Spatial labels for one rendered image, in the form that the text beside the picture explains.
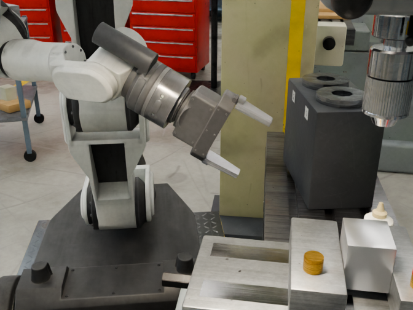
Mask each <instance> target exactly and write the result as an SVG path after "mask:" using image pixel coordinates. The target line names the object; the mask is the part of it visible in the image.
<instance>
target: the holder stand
mask: <svg viewBox="0 0 413 310"><path fill-rule="evenodd" d="M363 95H364V91H363V90H360V89H359V88H357V86H355V85H354V84H353V83H351V82H350V80H349V78H347V77H345V76H343V75H339V74H333V73H310V74H306V75H304V76H303V77H298V78H289V80H288V97H287V106H286V124H285V141H284V150H283V160H284V162H285V164H286V166H287V168H288V170H289V172H290V174H291V176H292V178H293V180H294V182H295V184H296V186H297V188H298V190H299V192H300V194H301V196H302V198H303V200H304V202H305V204H306V206H307V208H308V209H309V210H316V209H352V208H371V207H372V203H373V198H374V190H375V186H376V178H377V171H378V166H379V159H380V151H381V147H382V139H383V135H384V127H381V126H377V125H374V124H373V123H372V121H371V118H370V116H368V115H366V114H364V113H363V112H362V104H363Z"/></svg>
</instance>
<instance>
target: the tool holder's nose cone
mask: <svg viewBox="0 0 413 310"><path fill-rule="evenodd" d="M370 118H371V121H372V123H373V124H374V125H377V126H381V127H392V126H394V125H395V124H396V122H397V121H398V120H386V119H378V118H374V117H371V116H370Z"/></svg>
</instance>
